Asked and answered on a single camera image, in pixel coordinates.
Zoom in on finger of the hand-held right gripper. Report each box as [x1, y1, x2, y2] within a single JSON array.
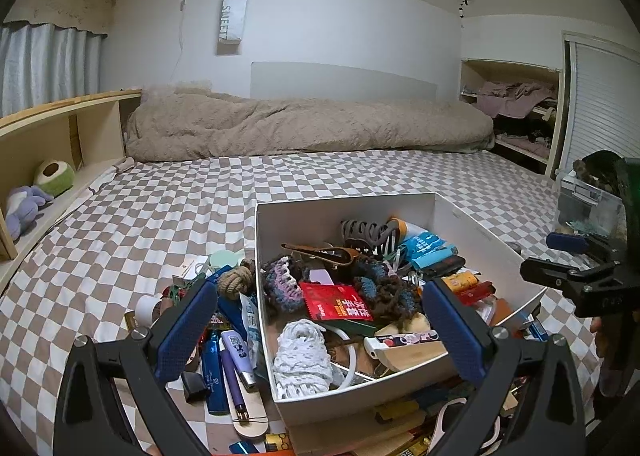
[[546, 232, 592, 256], [520, 258, 624, 297]]

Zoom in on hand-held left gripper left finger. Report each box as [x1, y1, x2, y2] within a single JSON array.
[[52, 278, 221, 456]]

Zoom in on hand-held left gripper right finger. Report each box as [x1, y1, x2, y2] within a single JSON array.
[[422, 277, 586, 456]]

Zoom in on matte red lighter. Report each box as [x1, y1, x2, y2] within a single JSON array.
[[462, 283, 496, 304]]

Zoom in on black lighter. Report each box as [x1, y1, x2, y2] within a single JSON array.
[[422, 256, 467, 282]]

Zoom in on white cardboard box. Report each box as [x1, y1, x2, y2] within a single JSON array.
[[254, 192, 551, 427]]

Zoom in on clear plastic container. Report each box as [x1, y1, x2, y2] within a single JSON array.
[[555, 168, 626, 242]]

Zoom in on white tape roll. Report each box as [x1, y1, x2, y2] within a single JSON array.
[[136, 293, 163, 327]]

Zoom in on wooden block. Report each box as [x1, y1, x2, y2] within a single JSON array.
[[372, 341, 448, 377]]

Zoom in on yellow orange small bottle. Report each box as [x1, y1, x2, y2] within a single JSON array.
[[442, 272, 478, 293]]

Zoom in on white floral print lighter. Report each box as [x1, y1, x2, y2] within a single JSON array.
[[363, 331, 441, 354]]

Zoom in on dark blue lighter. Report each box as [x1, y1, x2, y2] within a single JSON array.
[[201, 331, 232, 417]]

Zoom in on white purple lighter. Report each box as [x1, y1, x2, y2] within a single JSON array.
[[220, 330, 258, 389]]

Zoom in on small black case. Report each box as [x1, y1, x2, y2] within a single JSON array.
[[181, 371, 208, 404]]

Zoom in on blue white wipes packet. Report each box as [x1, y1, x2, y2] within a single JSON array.
[[239, 292, 261, 372]]

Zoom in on purple pen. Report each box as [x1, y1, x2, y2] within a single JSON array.
[[220, 346, 248, 412]]

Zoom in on dark cloth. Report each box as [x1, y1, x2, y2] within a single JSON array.
[[572, 150, 640, 217]]

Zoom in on mint green round tin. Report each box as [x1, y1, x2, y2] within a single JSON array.
[[207, 250, 240, 277]]

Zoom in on dark brown blue crochet piece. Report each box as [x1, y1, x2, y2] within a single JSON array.
[[350, 258, 423, 324]]

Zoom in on closet shelf niche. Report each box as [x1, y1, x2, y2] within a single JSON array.
[[459, 58, 566, 179]]

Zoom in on white headband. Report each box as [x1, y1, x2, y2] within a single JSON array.
[[320, 323, 373, 389]]

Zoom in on wooden paddle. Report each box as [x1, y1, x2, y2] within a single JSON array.
[[232, 376, 271, 439]]

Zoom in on blue pink crochet piece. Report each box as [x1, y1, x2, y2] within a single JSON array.
[[260, 256, 308, 309]]

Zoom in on white tube with orange cap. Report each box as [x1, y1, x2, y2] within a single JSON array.
[[387, 217, 426, 242]]

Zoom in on white crochet bundle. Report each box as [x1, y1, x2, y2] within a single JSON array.
[[272, 318, 335, 399]]

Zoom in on red packet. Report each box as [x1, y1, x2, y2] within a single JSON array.
[[299, 282, 375, 323]]

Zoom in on black hair claw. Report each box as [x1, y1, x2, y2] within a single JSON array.
[[340, 218, 396, 257]]

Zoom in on checkered bed sheet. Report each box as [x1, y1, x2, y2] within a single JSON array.
[[0, 148, 640, 456]]

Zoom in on white louvred door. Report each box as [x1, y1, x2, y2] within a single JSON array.
[[560, 31, 640, 177]]

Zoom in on pink cloth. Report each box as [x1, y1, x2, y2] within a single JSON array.
[[472, 81, 558, 119]]

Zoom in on avocado plush toy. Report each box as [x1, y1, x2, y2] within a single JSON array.
[[32, 160, 76, 198]]

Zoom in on purple plush toy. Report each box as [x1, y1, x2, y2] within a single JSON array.
[[5, 185, 55, 242]]

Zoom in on beige duvet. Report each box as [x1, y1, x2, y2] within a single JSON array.
[[122, 83, 496, 162]]

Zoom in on wooden bedside shelf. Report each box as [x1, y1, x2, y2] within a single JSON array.
[[0, 88, 143, 262]]

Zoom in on white curtain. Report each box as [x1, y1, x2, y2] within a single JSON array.
[[0, 21, 108, 119]]

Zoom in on white hanging bag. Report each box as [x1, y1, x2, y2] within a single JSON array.
[[216, 0, 249, 57]]

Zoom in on rope knot ball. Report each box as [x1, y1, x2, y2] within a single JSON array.
[[215, 258, 257, 299]]

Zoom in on white handled scissors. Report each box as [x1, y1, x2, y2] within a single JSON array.
[[430, 396, 501, 456]]

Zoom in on brown leather strap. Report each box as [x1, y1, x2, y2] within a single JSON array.
[[280, 242, 361, 268]]

